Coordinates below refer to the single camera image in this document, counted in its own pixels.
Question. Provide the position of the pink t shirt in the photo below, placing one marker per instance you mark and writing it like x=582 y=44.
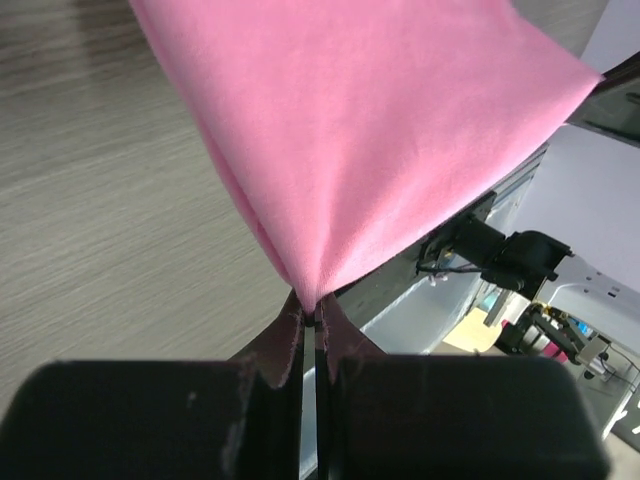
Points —
x=345 y=131

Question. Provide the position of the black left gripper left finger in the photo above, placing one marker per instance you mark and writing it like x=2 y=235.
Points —
x=182 y=419

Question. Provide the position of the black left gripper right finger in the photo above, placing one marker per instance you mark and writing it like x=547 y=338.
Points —
x=386 y=416

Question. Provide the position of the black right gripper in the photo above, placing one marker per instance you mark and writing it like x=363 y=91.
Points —
x=612 y=108

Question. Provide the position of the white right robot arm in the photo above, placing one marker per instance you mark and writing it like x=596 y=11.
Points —
x=521 y=262

